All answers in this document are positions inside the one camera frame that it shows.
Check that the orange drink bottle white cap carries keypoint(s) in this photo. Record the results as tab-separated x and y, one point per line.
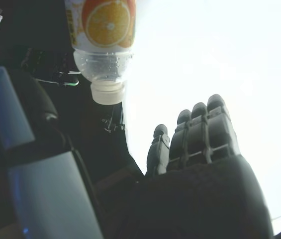
103	62

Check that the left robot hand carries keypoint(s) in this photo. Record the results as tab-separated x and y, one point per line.
185	204

